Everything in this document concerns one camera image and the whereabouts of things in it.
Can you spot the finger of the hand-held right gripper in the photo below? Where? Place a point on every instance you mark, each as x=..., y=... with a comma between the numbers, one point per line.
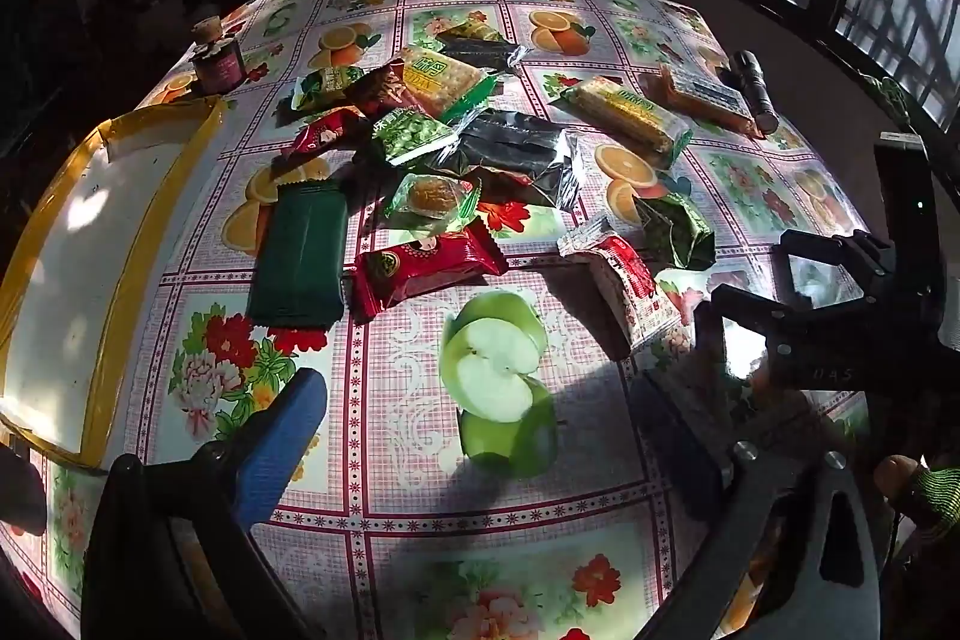
x=709, y=340
x=862, y=265

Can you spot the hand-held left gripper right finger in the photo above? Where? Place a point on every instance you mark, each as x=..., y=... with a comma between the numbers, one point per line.
x=679, y=430

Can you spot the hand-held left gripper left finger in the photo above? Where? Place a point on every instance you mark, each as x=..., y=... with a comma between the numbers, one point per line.
x=281, y=430

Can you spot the red and white packet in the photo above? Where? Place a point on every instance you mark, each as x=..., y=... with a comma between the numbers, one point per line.
x=634, y=287

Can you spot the dark green pea packet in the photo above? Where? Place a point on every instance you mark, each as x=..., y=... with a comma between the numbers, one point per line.
x=675, y=231

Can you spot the long dark green packet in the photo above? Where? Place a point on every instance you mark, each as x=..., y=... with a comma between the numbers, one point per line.
x=300, y=257

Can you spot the red packet with round logo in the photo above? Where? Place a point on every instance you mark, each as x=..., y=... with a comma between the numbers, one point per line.
x=427, y=265

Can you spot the orange cracker packet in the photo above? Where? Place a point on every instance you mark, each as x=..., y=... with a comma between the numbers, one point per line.
x=701, y=96

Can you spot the green yellow cracker packet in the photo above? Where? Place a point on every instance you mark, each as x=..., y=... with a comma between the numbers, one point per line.
x=442, y=78
x=626, y=119

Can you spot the white box with yellow tape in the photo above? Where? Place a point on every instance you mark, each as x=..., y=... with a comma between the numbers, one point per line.
x=75, y=272

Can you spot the black foil packet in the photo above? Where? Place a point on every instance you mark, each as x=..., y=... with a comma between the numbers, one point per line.
x=517, y=153
x=480, y=54

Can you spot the clear green cake packet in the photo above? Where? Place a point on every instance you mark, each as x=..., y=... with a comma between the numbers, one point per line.
x=431, y=197

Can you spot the small red snack packet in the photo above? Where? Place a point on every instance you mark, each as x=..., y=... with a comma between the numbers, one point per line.
x=326, y=134

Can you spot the yellow green pea packet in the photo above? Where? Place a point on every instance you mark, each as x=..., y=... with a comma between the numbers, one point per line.
x=326, y=84

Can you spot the brown snack packet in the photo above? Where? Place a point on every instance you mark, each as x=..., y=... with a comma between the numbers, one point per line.
x=386, y=93

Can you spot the small yellow green packet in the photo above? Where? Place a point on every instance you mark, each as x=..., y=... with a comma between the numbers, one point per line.
x=476, y=29

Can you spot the person's right hand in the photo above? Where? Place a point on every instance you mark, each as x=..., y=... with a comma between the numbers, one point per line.
x=896, y=476

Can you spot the fruit and flower tablecloth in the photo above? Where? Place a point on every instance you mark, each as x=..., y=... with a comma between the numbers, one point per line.
x=420, y=520

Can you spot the black flashlight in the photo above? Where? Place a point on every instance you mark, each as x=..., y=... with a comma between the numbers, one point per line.
x=754, y=93

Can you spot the dark jar with cork lid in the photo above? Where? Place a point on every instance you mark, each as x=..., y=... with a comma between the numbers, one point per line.
x=219, y=66

